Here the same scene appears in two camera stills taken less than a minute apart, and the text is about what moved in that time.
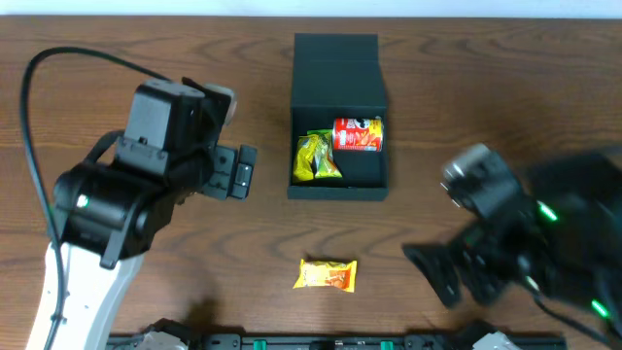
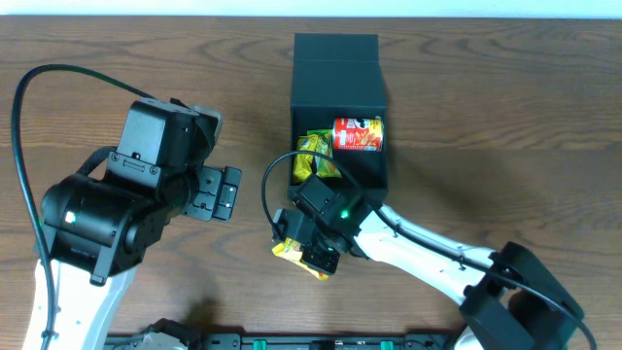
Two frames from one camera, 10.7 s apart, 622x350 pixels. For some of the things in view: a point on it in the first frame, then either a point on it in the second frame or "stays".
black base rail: x=335 y=341 stays
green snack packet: x=325 y=165 stays
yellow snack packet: x=305 y=149 stays
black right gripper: x=470 y=265 to x=320 y=260
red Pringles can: x=358 y=133 stays
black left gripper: x=225 y=171 to x=220 y=194
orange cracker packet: x=329 y=274 to x=292 y=251
